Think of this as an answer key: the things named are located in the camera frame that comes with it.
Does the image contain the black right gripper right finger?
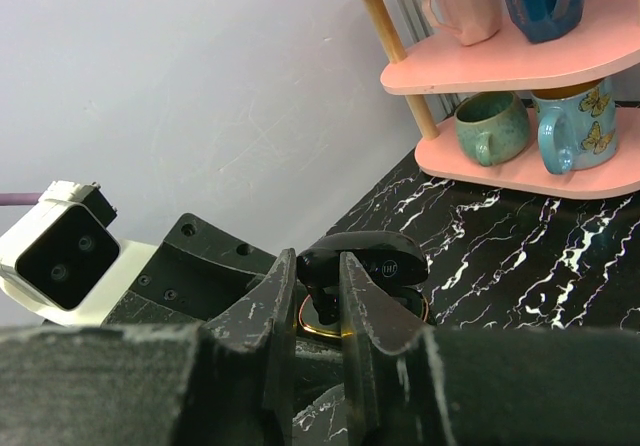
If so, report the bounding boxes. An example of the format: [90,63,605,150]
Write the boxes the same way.
[339,253,639,445]

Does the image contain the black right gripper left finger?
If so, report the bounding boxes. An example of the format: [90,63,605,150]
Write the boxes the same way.
[1,249,296,445]

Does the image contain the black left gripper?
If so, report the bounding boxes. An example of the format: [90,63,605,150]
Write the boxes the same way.
[104,213,276,325]

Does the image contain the black wireless earbud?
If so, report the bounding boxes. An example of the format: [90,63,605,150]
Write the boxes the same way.
[297,248,340,325]

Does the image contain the black earbud charging case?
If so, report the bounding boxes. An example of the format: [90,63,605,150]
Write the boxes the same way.
[298,231,430,341]

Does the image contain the green ceramic mug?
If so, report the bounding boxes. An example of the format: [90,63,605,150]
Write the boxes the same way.
[454,91,531,167]

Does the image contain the blue butterfly mug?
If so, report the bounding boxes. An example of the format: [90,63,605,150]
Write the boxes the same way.
[531,77,618,175]

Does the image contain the pink mug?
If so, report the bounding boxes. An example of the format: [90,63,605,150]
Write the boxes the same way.
[422,0,503,46]

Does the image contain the pink three-tier shelf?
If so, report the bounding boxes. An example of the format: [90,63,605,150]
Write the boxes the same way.
[362,0,639,200]

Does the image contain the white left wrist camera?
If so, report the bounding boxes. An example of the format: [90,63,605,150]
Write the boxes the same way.
[1,180,157,326]

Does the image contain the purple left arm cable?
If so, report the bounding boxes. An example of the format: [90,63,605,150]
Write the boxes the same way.
[0,191,41,208]

